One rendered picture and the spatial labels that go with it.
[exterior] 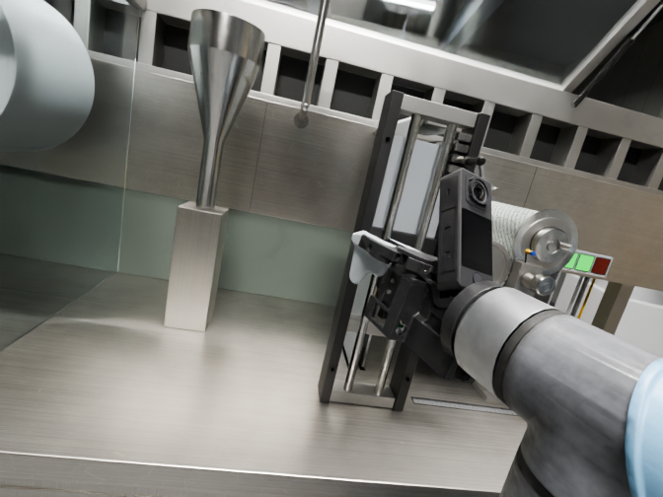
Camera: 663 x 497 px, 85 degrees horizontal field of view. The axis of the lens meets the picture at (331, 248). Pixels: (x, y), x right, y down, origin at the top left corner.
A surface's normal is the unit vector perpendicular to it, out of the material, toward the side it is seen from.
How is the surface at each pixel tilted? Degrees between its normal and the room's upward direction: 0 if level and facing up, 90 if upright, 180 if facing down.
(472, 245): 61
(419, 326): 82
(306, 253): 90
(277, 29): 90
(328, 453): 0
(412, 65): 90
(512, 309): 36
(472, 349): 97
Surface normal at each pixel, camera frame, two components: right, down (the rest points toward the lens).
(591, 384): -0.69, -0.54
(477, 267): 0.52, -0.20
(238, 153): 0.11, 0.25
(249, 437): 0.21, -0.95
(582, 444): -0.88, -0.06
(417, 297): 0.38, 0.29
